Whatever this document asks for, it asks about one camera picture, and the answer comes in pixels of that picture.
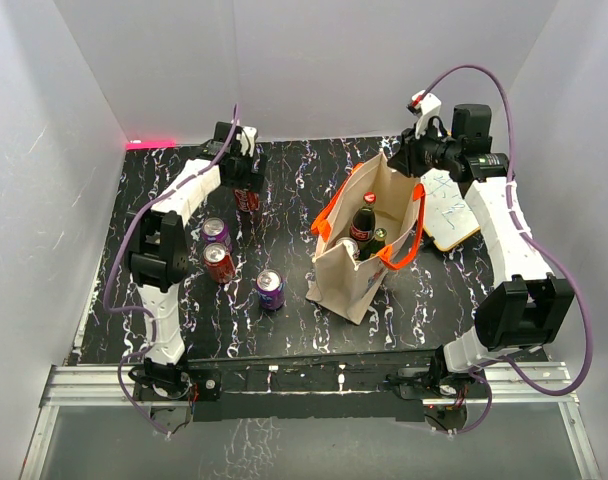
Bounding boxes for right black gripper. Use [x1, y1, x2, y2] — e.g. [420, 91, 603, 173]
[388, 121, 461, 179]

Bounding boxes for purple soda can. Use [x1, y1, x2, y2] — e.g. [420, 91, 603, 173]
[335, 237, 360, 261]
[255, 269, 284, 311]
[200, 217, 233, 253]

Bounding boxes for beige canvas bag orange handles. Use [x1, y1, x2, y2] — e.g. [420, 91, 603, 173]
[306, 152, 426, 325]

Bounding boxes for glass cola bottle red cap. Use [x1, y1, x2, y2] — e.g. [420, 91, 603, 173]
[349, 192, 376, 247]

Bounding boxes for red cola can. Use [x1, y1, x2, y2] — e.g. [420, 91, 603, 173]
[203, 242, 235, 284]
[233, 189, 260, 213]

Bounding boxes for green glass bottle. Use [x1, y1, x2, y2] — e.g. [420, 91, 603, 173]
[359, 228, 387, 261]

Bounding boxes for red cola can back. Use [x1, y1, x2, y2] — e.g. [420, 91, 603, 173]
[233, 189, 260, 213]

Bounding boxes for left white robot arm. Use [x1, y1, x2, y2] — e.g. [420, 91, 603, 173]
[125, 122, 266, 399]

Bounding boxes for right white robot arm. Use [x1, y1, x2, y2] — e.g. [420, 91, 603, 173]
[388, 93, 575, 397]

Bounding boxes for pink marker strip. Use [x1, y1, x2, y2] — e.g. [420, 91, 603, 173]
[125, 140, 177, 151]

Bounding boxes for purple soda can front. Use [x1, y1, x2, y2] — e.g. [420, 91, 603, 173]
[255, 269, 284, 311]

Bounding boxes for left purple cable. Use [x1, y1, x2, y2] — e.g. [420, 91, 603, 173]
[102, 103, 241, 436]

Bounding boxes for purple cable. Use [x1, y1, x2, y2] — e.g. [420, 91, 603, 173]
[102, 103, 241, 436]
[418, 64, 595, 436]

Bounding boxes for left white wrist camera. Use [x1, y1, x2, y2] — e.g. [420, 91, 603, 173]
[234, 126, 258, 157]

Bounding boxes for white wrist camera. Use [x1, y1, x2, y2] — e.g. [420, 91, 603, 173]
[407, 90, 442, 139]
[234, 126, 258, 157]

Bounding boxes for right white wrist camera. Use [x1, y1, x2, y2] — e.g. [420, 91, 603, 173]
[407, 90, 442, 139]

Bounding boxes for white board wooden frame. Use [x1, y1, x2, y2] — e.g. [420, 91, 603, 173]
[421, 169, 480, 252]

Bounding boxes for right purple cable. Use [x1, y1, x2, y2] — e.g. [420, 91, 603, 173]
[418, 64, 595, 436]

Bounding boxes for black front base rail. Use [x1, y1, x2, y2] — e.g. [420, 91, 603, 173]
[128, 349, 488, 422]

